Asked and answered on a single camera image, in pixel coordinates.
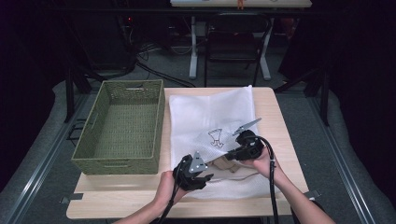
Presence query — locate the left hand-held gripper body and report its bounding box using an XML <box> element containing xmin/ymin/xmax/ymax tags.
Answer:
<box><xmin>172</xmin><ymin>151</ymin><xmax>209</xmax><ymax>192</ymax></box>

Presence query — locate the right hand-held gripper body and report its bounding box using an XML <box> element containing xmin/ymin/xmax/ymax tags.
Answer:
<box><xmin>233</xmin><ymin>117</ymin><xmax>266</xmax><ymax>161</ymax></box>

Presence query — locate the beige garment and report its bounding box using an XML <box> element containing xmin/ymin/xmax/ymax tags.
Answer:
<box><xmin>211</xmin><ymin>155</ymin><xmax>243</xmax><ymax>175</ymax></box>

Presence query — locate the white mesh laundry bag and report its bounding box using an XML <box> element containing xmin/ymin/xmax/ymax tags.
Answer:
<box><xmin>168</xmin><ymin>84</ymin><xmax>282</xmax><ymax>201</ymax></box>

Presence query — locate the green woven basket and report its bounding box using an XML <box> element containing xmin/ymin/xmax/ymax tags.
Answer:
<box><xmin>70</xmin><ymin>79</ymin><xmax>166</xmax><ymax>175</ymax></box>

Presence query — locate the person's right hand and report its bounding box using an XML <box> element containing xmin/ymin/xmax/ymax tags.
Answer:
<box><xmin>242</xmin><ymin>147</ymin><xmax>283</xmax><ymax>189</ymax></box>

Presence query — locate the person's left hand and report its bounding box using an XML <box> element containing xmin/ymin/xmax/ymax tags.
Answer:
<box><xmin>154</xmin><ymin>170</ymin><xmax>191</xmax><ymax>208</ymax></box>

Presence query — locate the black stand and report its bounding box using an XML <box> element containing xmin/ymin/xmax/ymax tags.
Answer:
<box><xmin>64</xmin><ymin>65</ymin><xmax>106</xmax><ymax>124</ymax></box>
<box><xmin>274</xmin><ymin>64</ymin><xmax>332</xmax><ymax>127</ymax></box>

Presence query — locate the black folding chair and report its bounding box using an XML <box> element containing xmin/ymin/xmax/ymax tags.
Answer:
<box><xmin>204</xmin><ymin>12</ymin><xmax>273</xmax><ymax>88</ymax></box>

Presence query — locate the white desk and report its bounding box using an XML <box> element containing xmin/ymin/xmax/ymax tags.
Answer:
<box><xmin>170</xmin><ymin>0</ymin><xmax>313</xmax><ymax>82</ymax></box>

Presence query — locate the dark equipment cabinet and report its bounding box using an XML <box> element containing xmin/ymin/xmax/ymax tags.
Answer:
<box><xmin>69</xmin><ymin>0</ymin><xmax>138</xmax><ymax>72</ymax></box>

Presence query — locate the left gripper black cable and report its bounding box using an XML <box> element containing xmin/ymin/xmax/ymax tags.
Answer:
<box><xmin>157</xmin><ymin>155</ymin><xmax>189</xmax><ymax>224</ymax></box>

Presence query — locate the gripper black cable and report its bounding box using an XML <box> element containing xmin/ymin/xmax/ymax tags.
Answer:
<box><xmin>248</xmin><ymin>134</ymin><xmax>280</xmax><ymax>224</ymax></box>
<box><xmin>157</xmin><ymin>155</ymin><xmax>189</xmax><ymax>224</ymax></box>

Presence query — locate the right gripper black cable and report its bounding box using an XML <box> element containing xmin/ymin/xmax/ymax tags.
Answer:
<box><xmin>248</xmin><ymin>134</ymin><xmax>280</xmax><ymax>224</ymax></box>

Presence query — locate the grey table bracket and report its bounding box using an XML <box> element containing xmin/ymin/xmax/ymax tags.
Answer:
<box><xmin>303</xmin><ymin>189</ymin><xmax>322</xmax><ymax>200</ymax></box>
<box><xmin>59</xmin><ymin>192</ymin><xmax>85</xmax><ymax>205</ymax></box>

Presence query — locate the metal floor rail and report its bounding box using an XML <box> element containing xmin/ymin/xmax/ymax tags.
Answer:
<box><xmin>306</xmin><ymin>92</ymin><xmax>376</xmax><ymax>224</ymax></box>
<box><xmin>6</xmin><ymin>92</ymin><xmax>92</xmax><ymax>224</ymax></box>

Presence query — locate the black floor cable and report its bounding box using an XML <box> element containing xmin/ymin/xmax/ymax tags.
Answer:
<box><xmin>134</xmin><ymin>60</ymin><xmax>197</xmax><ymax>89</ymax></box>

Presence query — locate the black wire frame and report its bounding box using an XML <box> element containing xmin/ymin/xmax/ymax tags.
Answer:
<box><xmin>66</xmin><ymin>118</ymin><xmax>90</xmax><ymax>147</ymax></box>

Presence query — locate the black horizontal frame bar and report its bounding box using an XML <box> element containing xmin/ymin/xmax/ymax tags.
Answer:
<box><xmin>46</xmin><ymin>7</ymin><xmax>396</xmax><ymax>17</ymax></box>

